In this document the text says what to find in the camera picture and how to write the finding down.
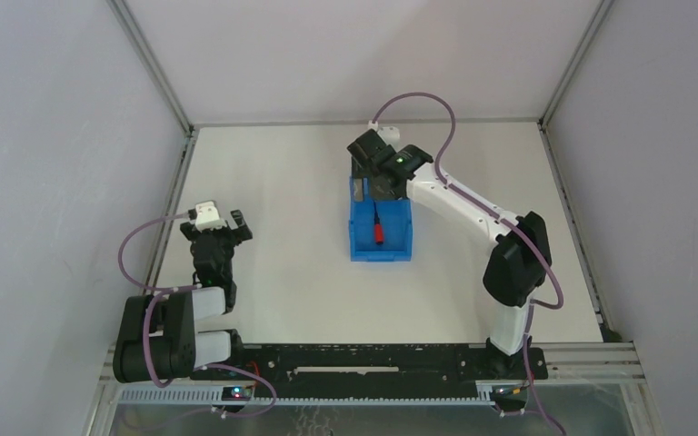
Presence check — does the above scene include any red black screwdriver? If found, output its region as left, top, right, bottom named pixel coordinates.
left=373, top=201, right=384, bottom=245

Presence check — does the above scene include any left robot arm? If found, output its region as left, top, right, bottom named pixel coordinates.
left=113, top=203, right=253, bottom=388

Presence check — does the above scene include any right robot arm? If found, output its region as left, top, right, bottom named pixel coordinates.
left=347, top=127, right=552, bottom=378

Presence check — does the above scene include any blue plastic bin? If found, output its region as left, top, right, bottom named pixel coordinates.
left=348, top=178, right=414, bottom=263

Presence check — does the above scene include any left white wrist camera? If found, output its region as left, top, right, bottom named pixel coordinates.
left=188, top=200, right=227, bottom=232

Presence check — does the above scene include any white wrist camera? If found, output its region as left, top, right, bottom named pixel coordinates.
left=188, top=200, right=227, bottom=232
left=367, top=121, right=401, bottom=146

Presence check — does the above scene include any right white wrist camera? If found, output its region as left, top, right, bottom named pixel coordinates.
left=367, top=121, right=401, bottom=146

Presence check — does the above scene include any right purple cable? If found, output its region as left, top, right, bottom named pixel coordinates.
left=373, top=92, right=567, bottom=436

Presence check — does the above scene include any purple cable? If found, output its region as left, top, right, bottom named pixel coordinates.
left=118, top=212, right=279, bottom=420
left=373, top=92, right=567, bottom=436

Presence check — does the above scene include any back aluminium frame rail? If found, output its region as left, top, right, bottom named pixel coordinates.
left=193, top=117, right=540, bottom=131

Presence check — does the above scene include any aluminium frame rail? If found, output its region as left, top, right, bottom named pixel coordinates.
left=106, top=0, right=196, bottom=294
left=193, top=117, right=540, bottom=131
left=537, top=0, right=622, bottom=342

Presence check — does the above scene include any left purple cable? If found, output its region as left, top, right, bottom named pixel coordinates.
left=118, top=212, right=279, bottom=420

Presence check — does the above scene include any grey slotted cable duct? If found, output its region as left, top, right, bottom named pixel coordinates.
left=118, top=385, right=495, bottom=406

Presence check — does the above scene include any left aluminium frame rail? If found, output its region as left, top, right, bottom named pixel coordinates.
left=106, top=0, right=196, bottom=294

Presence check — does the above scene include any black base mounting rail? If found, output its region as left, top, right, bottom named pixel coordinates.
left=192, top=342, right=549, bottom=401

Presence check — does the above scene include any right aluminium frame rail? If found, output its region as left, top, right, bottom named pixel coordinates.
left=537, top=0, right=622, bottom=342

